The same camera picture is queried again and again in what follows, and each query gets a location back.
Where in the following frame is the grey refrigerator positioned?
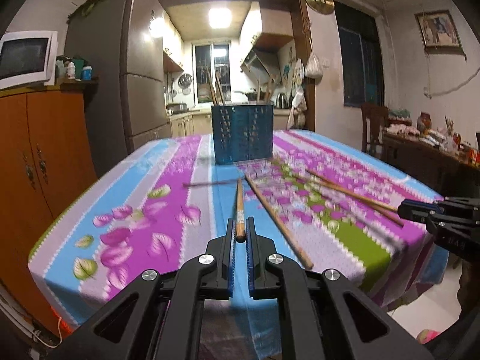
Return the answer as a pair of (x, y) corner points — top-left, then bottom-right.
(64, 0), (170, 176)

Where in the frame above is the white hanging plastic bag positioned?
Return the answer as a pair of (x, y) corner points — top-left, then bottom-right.
(304, 52), (324, 80)

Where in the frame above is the dark wooden chopstick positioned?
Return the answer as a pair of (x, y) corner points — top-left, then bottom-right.
(306, 169), (397, 214)
(293, 174), (404, 228)

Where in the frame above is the framed wall picture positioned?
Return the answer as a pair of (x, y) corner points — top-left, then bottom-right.
(415, 10), (463, 53)

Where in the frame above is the blue perforated utensil holder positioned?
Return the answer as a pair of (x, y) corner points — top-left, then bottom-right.
(211, 103), (273, 165)

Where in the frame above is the steel electric kettle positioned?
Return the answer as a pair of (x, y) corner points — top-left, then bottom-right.
(277, 94), (289, 110)

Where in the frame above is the orange wooden cabinet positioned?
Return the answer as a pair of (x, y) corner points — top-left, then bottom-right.
(1, 80), (98, 332)

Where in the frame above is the kitchen window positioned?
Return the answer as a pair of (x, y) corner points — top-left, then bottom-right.
(193, 42), (231, 105)

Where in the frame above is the cluttered wooden side table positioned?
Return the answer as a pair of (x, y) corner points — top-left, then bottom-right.
(382, 129), (479, 197)

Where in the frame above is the wooden chair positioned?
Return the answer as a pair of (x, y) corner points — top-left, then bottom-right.
(360, 102), (388, 158)

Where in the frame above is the floral purple tablecloth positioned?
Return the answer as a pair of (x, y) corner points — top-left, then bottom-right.
(28, 128), (449, 360)

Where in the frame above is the white microwave oven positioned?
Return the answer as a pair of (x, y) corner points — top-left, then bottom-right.
(0, 30), (58, 89)

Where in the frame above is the steel range hood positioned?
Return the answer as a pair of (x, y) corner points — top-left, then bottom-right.
(240, 48), (281, 88)

